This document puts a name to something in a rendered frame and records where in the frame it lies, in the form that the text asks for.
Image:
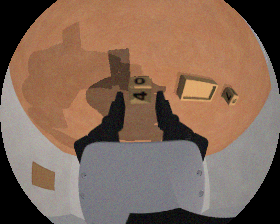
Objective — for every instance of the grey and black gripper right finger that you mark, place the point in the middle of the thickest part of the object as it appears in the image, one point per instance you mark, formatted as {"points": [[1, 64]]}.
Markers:
{"points": [[172, 128]]}

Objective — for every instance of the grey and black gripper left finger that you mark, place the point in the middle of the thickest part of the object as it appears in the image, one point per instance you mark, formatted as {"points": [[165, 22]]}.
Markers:
{"points": [[105, 132]]}

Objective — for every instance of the tan number cube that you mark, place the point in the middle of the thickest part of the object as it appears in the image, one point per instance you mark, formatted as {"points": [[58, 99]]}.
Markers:
{"points": [[139, 89], [230, 96]]}

